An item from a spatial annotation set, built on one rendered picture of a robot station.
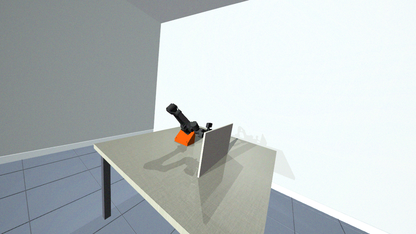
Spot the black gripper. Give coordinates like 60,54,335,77
203,123,212,132

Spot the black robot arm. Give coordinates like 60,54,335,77
166,103,205,138

